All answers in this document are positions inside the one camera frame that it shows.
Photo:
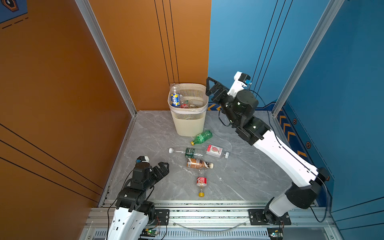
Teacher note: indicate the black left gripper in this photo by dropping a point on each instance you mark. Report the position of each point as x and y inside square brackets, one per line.
[165, 170]

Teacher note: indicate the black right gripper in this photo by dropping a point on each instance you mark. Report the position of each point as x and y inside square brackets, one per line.
[220, 88]

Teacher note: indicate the clear bottle dark green label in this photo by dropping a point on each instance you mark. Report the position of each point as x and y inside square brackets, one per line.
[187, 152]

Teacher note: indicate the brown label bottle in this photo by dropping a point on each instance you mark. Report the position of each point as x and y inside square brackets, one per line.
[199, 164]

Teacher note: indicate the red green label bottle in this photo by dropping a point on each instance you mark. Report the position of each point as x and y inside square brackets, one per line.
[185, 106]

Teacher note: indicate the red label bottle yellow cap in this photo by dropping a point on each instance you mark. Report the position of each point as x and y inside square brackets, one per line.
[202, 182]

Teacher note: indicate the pepsi bottle blue cap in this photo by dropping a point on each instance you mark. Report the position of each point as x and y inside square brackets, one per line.
[175, 97]

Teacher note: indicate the small green bottle yellow cap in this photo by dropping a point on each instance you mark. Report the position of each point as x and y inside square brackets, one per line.
[202, 138]

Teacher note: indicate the white red juice carton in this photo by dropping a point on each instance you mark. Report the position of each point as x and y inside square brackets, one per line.
[217, 152]

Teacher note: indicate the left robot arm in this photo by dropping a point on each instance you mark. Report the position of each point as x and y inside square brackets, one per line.
[132, 210]

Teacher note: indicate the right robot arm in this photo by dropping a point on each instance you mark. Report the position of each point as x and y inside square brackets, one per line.
[307, 180]

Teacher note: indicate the cream slatted waste bin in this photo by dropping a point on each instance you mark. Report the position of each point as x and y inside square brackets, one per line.
[190, 122]

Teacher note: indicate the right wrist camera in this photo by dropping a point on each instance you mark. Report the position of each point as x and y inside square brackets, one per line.
[241, 81]

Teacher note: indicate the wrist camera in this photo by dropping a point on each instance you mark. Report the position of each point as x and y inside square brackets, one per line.
[143, 159]
[241, 81]

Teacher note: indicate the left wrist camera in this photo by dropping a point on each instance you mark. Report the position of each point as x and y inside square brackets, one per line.
[143, 159]

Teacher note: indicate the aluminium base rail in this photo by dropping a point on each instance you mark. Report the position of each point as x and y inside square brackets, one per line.
[207, 220]

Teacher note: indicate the right aluminium frame post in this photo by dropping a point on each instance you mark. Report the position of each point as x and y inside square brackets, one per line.
[318, 34]

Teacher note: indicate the aluminium frame post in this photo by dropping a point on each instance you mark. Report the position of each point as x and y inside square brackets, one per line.
[318, 34]
[101, 42]

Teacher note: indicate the left aluminium frame post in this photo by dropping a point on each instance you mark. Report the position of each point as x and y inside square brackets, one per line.
[101, 42]

